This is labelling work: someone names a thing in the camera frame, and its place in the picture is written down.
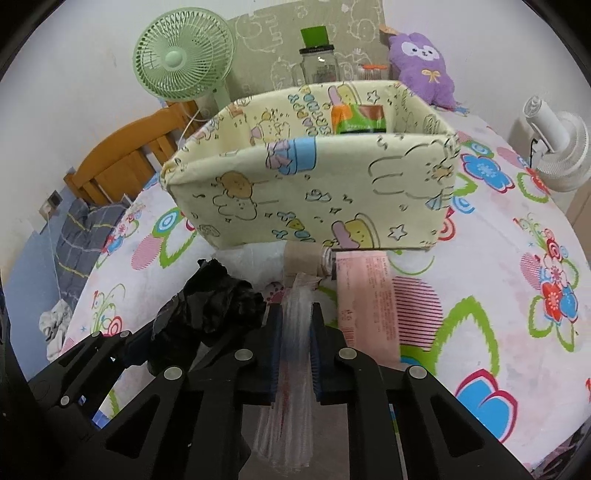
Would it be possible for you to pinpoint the cardboard roll of bags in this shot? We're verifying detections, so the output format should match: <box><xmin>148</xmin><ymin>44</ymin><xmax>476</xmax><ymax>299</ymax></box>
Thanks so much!
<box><xmin>283</xmin><ymin>244</ymin><xmax>335</xmax><ymax>280</ymax></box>

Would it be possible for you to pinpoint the wooden chair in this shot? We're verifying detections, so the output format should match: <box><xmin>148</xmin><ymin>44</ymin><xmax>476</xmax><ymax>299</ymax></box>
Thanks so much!
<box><xmin>64</xmin><ymin>100</ymin><xmax>204</xmax><ymax>208</ymax></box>

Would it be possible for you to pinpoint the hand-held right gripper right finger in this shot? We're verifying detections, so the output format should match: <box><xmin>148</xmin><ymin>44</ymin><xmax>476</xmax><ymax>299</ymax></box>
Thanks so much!
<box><xmin>309</xmin><ymin>303</ymin><xmax>532</xmax><ymax>480</ymax></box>

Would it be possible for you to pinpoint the glass jar mug green lid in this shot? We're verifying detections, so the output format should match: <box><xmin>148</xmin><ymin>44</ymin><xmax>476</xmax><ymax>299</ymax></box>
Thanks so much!
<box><xmin>291</xmin><ymin>27</ymin><xmax>342</xmax><ymax>86</ymax></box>

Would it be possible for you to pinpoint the purple plush rabbit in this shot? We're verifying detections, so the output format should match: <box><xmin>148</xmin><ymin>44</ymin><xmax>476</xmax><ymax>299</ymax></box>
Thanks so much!
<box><xmin>381</xmin><ymin>25</ymin><xmax>458</xmax><ymax>109</ymax></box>

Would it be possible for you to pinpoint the green printed board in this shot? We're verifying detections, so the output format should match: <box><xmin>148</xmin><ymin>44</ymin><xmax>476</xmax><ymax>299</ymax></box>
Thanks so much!
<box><xmin>226</xmin><ymin>0</ymin><xmax>386</xmax><ymax>100</ymax></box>

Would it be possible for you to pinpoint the yellow printed fabric box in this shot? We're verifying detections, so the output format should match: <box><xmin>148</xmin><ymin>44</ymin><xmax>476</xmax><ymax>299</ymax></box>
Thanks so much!
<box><xmin>160</xmin><ymin>79</ymin><xmax>460</xmax><ymax>252</ymax></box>

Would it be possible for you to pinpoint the black fan cable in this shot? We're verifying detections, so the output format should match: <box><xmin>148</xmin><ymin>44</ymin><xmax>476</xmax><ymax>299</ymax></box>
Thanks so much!
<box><xmin>527</xmin><ymin>131</ymin><xmax>546</xmax><ymax>169</ymax></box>

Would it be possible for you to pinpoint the white crumpled cloth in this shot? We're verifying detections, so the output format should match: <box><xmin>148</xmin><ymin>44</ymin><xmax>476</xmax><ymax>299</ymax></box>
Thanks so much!
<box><xmin>39</xmin><ymin>300</ymin><xmax>77</xmax><ymax>361</ymax></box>

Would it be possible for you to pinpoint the clear plastic bag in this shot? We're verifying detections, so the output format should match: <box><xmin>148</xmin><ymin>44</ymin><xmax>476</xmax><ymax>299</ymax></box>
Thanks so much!
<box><xmin>252</xmin><ymin>272</ymin><xmax>319</xmax><ymax>467</ymax></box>

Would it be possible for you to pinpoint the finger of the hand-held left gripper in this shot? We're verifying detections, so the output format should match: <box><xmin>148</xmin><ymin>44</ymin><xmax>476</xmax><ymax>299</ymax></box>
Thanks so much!
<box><xmin>28</xmin><ymin>318</ymin><xmax>160</xmax><ymax>428</ymax></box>

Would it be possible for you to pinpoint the small jar orange lid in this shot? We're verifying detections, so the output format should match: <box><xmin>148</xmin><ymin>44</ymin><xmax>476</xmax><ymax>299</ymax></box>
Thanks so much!
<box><xmin>358</xmin><ymin>64</ymin><xmax>389</xmax><ymax>83</ymax></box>

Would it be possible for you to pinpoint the grey plaid blanket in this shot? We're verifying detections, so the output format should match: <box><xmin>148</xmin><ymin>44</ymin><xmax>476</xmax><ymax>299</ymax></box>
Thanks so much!
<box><xmin>55</xmin><ymin>200</ymin><xmax>130</xmax><ymax>280</ymax></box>

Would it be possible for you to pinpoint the green desk fan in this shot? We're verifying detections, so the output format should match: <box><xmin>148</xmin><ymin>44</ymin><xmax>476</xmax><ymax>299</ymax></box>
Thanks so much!
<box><xmin>133</xmin><ymin>10</ymin><xmax>236</xmax><ymax>116</ymax></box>

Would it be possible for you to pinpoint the black plastic bag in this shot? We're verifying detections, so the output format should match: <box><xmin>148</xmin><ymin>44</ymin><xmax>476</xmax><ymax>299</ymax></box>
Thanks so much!
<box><xmin>150</xmin><ymin>258</ymin><xmax>267</xmax><ymax>370</ymax></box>

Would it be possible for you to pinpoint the green tissue packet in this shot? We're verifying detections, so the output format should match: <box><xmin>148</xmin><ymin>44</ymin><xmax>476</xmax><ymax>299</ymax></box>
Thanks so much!
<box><xmin>331</xmin><ymin>104</ymin><xmax>387</xmax><ymax>136</ymax></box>

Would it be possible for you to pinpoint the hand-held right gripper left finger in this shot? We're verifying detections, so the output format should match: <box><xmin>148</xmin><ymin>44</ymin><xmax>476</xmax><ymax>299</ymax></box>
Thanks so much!
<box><xmin>60</xmin><ymin>304</ymin><xmax>283</xmax><ymax>480</ymax></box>

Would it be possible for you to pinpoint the pink packet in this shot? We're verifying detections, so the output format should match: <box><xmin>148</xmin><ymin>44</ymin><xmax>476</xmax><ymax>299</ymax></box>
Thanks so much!
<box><xmin>335</xmin><ymin>250</ymin><xmax>402</xmax><ymax>365</ymax></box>

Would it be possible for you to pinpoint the white plastic bag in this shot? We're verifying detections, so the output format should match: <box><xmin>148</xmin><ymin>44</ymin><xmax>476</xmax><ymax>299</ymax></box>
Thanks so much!
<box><xmin>217</xmin><ymin>242</ymin><xmax>287</xmax><ymax>296</ymax></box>

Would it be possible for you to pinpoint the white standing fan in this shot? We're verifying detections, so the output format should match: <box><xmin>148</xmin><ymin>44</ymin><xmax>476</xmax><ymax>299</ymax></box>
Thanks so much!
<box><xmin>522</xmin><ymin>95</ymin><xmax>591</xmax><ymax>192</ymax></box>

